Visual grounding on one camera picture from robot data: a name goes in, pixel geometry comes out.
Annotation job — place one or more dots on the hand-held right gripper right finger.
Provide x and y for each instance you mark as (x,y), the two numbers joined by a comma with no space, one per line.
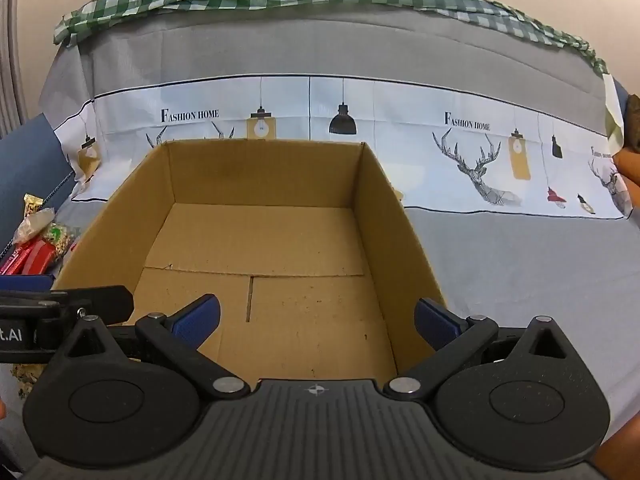
(437,322)

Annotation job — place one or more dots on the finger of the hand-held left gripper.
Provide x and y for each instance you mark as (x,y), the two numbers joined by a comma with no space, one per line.
(100,300)
(25,283)

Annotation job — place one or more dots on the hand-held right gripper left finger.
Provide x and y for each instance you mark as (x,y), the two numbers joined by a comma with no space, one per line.
(197,317)

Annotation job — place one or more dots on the red snack packet blue end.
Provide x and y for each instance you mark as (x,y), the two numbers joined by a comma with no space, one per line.
(40,256)

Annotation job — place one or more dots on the puffed grain cake packet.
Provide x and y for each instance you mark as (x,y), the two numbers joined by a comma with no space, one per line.
(60,237)

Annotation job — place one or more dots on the brown cardboard box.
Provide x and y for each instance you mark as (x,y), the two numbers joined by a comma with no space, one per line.
(260,240)

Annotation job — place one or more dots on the clear bag beige snack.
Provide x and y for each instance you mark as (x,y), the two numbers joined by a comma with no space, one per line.
(35,224)

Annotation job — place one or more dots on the gold snack packet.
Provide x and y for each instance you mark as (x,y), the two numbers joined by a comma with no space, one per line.
(32,204)

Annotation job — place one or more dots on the blue sofa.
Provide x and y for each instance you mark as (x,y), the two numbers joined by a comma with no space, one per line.
(30,160)

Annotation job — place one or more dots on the grey curtain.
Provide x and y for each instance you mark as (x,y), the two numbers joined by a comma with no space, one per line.
(9,45)

